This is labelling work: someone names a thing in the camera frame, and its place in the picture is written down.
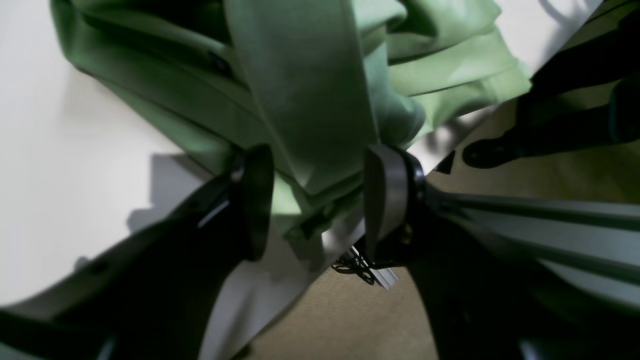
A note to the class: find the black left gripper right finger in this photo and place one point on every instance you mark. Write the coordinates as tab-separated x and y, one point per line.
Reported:
506	278

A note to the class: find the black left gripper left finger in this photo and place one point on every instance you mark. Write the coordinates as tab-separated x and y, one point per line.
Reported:
150	296

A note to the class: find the light green T-shirt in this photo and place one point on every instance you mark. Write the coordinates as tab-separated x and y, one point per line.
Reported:
316	80

